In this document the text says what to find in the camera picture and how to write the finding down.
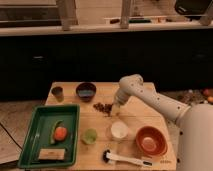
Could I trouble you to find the wooden table board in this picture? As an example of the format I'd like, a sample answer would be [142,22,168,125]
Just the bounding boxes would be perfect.
[38,82,176,171]

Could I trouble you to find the small green cup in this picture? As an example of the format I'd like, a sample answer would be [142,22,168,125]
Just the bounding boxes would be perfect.
[81,129,97,145]

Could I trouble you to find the green plastic tray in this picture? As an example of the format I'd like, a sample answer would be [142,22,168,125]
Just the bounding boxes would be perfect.
[18,104,80,169]

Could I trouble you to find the dark red grape bunch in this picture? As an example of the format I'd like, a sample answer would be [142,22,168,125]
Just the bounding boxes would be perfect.
[93,103,112,114]

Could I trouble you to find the dark blue bowl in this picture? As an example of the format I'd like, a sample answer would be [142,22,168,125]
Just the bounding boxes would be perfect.
[76,82,96,101]

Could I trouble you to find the orange tomato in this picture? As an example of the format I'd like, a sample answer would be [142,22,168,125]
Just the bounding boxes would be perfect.
[54,127,67,141]

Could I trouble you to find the white dish brush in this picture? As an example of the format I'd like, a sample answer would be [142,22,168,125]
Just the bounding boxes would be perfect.
[103,150,152,166]

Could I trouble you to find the orange bowl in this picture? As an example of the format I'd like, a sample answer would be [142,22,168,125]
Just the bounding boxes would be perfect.
[135,126,168,157]

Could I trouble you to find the tan wooden block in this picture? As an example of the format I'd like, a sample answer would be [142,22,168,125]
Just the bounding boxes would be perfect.
[38,148,65,160]

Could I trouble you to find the green chili pepper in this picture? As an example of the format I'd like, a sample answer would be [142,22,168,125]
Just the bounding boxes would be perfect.
[50,120,63,145]

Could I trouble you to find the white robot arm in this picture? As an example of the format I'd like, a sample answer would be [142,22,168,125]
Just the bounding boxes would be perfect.
[113,74,213,171]

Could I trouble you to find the small brown cup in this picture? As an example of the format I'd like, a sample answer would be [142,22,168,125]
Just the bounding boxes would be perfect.
[51,86,64,102]

